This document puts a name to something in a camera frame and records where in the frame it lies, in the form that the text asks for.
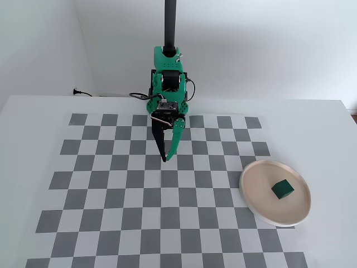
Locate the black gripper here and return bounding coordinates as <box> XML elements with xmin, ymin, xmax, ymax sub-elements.
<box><xmin>151</xmin><ymin>110</ymin><xmax>187</xmax><ymax>163</ymax></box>

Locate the dark green dice cube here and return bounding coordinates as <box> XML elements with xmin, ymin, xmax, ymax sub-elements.
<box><xmin>271</xmin><ymin>179</ymin><xmax>295</xmax><ymax>200</ymax></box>

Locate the beige round plate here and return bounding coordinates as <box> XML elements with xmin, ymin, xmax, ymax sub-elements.
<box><xmin>239</xmin><ymin>160</ymin><xmax>312</xmax><ymax>227</ymax></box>

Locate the grey white checkerboard mat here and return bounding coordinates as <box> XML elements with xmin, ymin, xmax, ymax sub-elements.
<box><xmin>26</xmin><ymin>113</ymin><xmax>309</xmax><ymax>268</ymax></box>

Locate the black vertical pole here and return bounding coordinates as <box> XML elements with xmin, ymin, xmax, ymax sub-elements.
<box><xmin>163</xmin><ymin>0</ymin><xmax>179</xmax><ymax>55</ymax></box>

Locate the white red black servo wire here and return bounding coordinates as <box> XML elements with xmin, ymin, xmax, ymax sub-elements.
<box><xmin>149</xmin><ymin>111</ymin><xmax>175</xmax><ymax>127</ymax></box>

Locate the black camera circuit board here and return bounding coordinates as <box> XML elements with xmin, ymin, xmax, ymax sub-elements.
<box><xmin>156</xmin><ymin>101</ymin><xmax>179</xmax><ymax>112</ymax></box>

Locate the black camera cable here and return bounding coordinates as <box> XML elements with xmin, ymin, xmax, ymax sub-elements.
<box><xmin>129</xmin><ymin>92</ymin><xmax>157</xmax><ymax>101</ymax></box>

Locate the black servo cable loop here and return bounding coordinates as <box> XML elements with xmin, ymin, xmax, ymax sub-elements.
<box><xmin>185</xmin><ymin>79</ymin><xmax>196</xmax><ymax>102</ymax></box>

